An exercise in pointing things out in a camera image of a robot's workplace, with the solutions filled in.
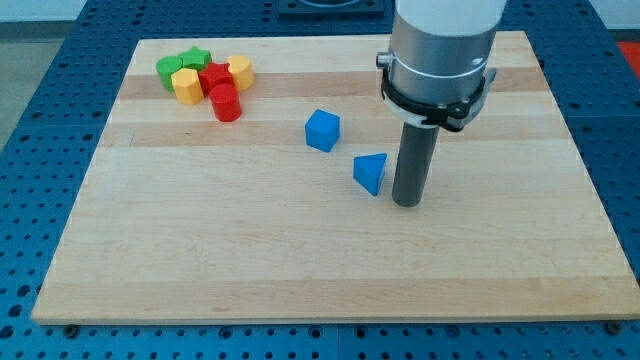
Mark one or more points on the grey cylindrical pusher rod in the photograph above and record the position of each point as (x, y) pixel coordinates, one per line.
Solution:
(413, 162)

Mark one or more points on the blue triangle block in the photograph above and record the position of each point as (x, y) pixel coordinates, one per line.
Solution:
(369, 170)

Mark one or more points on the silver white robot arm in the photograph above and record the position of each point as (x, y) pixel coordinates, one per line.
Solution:
(435, 76)

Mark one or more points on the blue cube block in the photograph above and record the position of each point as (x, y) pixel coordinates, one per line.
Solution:
(322, 130)

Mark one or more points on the wooden board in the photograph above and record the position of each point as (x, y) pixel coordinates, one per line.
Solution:
(182, 219)

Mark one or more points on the black mounting plate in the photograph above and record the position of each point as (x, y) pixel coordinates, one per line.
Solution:
(329, 7)

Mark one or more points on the yellow rounded block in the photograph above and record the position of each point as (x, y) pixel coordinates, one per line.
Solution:
(241, 69)

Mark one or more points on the red cylinder block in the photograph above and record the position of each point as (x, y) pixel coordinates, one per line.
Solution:
(225, 102)

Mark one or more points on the red star block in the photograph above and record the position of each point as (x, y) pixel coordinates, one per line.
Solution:
(214, 74)

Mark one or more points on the green star block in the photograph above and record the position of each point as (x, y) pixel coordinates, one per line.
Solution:
(195, 58)

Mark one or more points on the yellow hexagon block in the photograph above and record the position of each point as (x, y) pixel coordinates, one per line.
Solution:
(187, 87)

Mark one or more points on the green cylinder block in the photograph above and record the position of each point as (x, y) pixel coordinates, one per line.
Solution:
(165, 68)

